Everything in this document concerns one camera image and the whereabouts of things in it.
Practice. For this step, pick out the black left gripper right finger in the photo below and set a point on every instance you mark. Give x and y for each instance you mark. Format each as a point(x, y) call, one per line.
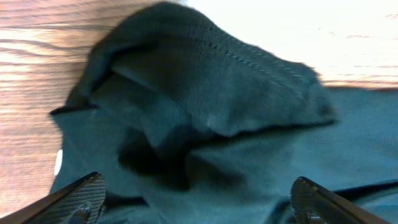
point(314, 204)

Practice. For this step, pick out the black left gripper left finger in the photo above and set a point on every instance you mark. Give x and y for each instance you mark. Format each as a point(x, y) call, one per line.
point(78, 202)

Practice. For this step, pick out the black t-shirt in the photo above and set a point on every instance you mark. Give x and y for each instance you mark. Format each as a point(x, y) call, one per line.
point(188, 124)

